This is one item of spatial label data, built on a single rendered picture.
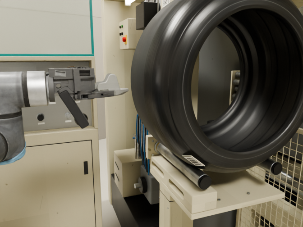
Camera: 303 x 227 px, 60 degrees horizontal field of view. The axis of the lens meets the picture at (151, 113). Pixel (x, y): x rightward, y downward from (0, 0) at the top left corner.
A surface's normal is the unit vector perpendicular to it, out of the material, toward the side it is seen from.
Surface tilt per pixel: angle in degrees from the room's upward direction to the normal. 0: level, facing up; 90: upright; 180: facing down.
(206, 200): 90
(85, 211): 90
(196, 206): 90
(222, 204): 0
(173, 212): 90
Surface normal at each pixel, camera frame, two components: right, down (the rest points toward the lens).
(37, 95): 0.36, 0.37
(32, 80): 0.30, -0.30
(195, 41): 0.20, 0.11
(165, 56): -0.43, -0.01
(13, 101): 0.32, 0.62
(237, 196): 0.00, -0.98
